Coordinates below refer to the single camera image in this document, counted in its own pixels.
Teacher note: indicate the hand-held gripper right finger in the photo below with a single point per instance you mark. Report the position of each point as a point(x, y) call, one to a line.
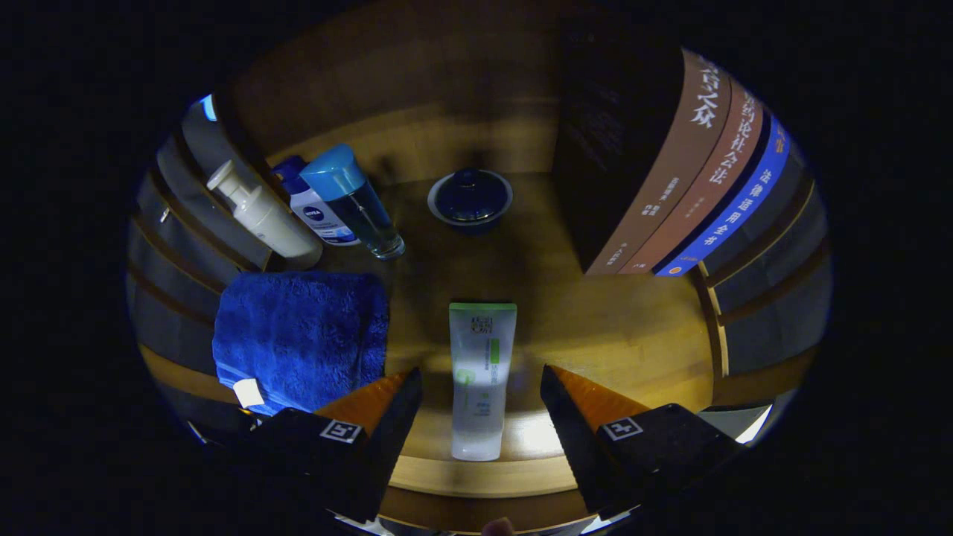
point(577, 439)

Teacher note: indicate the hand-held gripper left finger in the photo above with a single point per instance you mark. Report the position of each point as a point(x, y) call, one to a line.
point(383, 439)

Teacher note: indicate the white green-capped tube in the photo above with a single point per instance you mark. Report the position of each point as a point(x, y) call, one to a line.
point(480, 387)

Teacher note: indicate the wooden countertop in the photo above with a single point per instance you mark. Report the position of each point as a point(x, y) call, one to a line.
point(595, 327)

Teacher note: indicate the wooden cabinet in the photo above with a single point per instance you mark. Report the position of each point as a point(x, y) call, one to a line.
point(447, 74)

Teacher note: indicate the blue folded towel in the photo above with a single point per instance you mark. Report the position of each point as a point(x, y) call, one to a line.
point(298, 335)

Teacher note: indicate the white bottle with blue cap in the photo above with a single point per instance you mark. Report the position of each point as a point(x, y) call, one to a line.
point(320, 216)

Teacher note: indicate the clear bottle with teal cap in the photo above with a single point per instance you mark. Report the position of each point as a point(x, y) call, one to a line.
point(357, 201)

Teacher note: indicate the white pump bottle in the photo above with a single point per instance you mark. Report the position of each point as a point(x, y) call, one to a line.
point(268, 223)

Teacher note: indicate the blue lidded teacup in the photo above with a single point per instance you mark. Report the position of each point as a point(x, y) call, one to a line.
point(469, 195)

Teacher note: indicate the blue book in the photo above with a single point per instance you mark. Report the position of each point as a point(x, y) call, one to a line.
point(737, 205)

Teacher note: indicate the reddish brown book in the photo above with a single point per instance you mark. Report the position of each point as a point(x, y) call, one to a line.
point(715, 179)

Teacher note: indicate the dark brown book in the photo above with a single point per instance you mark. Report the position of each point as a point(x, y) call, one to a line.
point(633, 149)

